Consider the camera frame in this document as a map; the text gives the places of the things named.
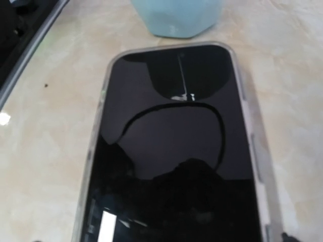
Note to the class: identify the black phone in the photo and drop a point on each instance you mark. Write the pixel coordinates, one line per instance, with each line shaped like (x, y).
(172, 153)

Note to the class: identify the light blue mug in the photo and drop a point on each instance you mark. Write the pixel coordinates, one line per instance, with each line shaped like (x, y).
(178, 18)

